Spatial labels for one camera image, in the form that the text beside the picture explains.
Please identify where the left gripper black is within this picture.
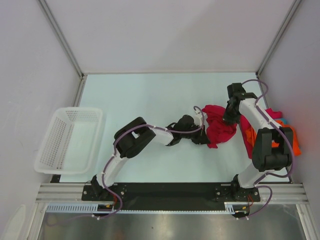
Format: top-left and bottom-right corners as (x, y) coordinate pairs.
(180, 122), (210, 145)

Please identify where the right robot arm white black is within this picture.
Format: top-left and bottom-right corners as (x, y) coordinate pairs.
(222, 83), (295, 201)

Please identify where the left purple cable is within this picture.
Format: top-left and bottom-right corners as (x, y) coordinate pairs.
(99, 105), (207, 221)

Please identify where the white slotted cable duct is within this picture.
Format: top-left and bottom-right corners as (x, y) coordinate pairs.
(46, 203), (235, 215)

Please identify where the folded teal t shirt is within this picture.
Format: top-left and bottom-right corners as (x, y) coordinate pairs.
(276, 118), (288, 127)

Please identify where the folded magenta t shirt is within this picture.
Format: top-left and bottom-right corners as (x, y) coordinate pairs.
(239, 108), (283, 159)

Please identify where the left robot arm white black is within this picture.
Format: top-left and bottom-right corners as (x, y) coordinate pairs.
(90, 106), (210, 200)

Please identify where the aluminium extrusion rail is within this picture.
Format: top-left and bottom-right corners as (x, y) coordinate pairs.
(35, 182), (309, 205)

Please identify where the crimson red t shirt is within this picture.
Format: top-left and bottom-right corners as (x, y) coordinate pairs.
(202, 104), (237, 149)

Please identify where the folded orange t shirt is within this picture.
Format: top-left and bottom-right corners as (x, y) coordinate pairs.
(244, 119), (302, 157)

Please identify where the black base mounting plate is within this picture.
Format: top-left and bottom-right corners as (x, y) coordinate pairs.
(81, 181), (261, 211)

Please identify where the white perforated plastic basket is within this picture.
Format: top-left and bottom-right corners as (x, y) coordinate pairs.
(34, 107), (105, 175)

